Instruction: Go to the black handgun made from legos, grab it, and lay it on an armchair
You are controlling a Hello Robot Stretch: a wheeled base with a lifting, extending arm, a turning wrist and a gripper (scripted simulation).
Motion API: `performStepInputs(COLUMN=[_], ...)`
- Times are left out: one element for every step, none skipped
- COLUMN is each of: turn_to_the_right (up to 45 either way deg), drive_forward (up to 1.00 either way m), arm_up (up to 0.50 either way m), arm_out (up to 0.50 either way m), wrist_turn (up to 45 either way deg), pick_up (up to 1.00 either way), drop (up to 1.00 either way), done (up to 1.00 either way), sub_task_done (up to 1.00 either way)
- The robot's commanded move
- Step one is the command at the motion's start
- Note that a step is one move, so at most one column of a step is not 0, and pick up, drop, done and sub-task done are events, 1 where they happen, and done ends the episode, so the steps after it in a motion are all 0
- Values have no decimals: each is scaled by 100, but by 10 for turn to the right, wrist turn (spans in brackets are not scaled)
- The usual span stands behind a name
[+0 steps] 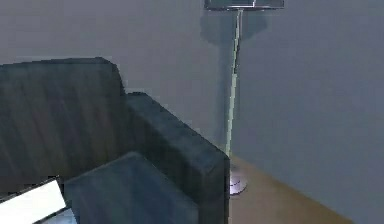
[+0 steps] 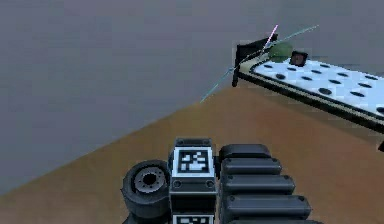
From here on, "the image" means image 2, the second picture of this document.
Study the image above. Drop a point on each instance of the small black cube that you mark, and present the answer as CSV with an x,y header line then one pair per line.
x,y
298,58

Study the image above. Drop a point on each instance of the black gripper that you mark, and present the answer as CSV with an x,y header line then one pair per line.
x,y
146,190

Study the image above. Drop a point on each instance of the bed with dotted white cover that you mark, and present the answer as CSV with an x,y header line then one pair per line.
x,y
320,86

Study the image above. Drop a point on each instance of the green round pillow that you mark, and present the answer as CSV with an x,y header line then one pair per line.
x,y
280,52

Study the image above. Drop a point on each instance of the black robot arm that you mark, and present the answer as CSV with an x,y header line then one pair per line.
x,y
253,186

